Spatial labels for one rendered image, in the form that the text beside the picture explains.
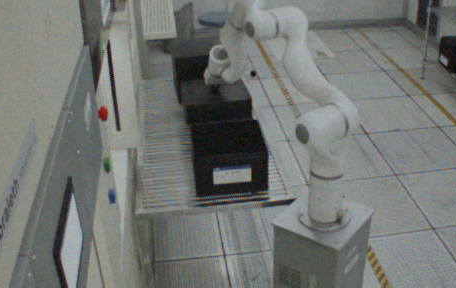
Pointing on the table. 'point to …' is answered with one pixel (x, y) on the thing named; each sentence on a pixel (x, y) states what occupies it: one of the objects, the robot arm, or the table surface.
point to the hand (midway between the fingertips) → (214, 85)
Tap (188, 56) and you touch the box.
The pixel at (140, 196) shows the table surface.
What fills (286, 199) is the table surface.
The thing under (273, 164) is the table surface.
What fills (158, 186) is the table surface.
